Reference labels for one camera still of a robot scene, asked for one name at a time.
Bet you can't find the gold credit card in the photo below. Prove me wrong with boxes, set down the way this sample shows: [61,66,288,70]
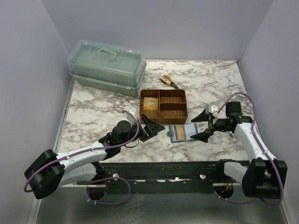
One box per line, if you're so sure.
[143,97,158,106]
[143,101,158,111]
[173,125,186,141]

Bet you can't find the blue leather card holder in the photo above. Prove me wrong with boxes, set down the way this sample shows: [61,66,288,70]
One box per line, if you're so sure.
[167,123,199,143]

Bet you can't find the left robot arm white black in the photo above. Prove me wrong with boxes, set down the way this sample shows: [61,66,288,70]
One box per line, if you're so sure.
[23,111,165,199]

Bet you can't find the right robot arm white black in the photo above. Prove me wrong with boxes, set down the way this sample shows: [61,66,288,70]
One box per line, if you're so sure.
[191,101,287,199]

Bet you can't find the brown woven divided basket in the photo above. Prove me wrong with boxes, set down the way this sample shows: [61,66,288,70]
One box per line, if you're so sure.
[139,89,188,125]

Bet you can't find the green plastic storage box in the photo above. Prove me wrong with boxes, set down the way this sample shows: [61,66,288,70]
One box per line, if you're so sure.
[67,40,147,97]

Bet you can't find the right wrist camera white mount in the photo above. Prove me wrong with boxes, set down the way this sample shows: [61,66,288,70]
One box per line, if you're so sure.
[205,105,219,119]

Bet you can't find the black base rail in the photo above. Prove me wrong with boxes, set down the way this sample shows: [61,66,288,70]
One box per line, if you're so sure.
[77,160,239,198]

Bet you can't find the yellow handled pliers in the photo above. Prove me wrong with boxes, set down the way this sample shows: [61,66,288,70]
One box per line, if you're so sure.
[160,75,179,90]

